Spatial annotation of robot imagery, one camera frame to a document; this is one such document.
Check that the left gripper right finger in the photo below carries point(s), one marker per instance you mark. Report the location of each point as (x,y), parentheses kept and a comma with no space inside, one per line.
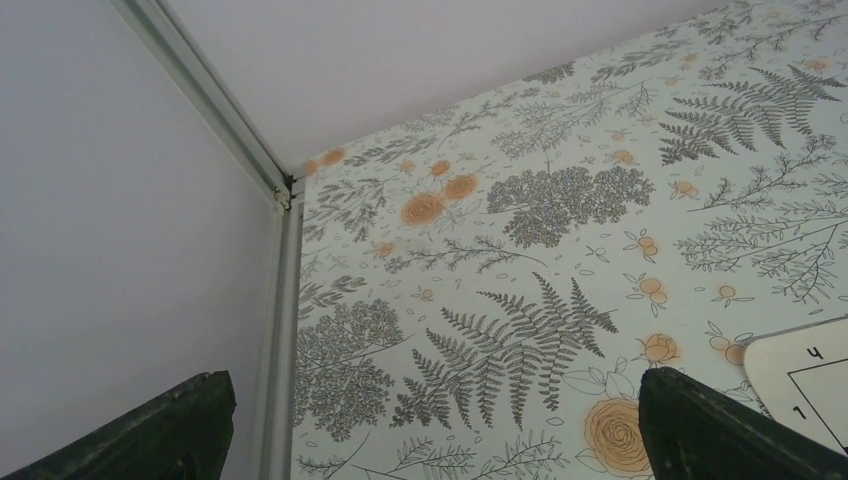
(692,431)

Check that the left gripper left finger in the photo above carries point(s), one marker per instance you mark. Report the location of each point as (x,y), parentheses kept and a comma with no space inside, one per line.
(183,433)

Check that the black white chessboard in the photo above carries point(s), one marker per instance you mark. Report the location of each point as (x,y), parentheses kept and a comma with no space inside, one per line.
(800,375)

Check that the floral patterned mat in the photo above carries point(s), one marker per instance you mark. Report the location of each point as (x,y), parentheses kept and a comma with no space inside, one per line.
(482,287)

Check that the aluminium rail frame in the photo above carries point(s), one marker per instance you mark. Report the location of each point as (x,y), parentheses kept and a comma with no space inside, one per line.
(169,39)

